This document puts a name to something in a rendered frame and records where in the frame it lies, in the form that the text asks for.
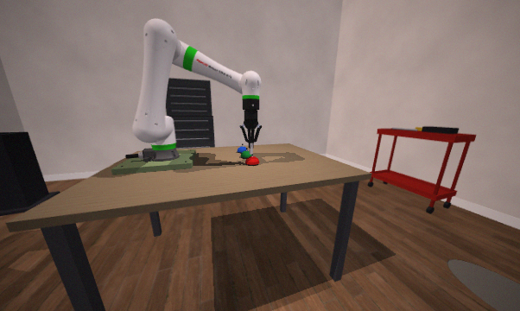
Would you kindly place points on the green dome bell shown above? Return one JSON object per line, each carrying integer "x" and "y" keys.
{"x": 245, "y": 154}

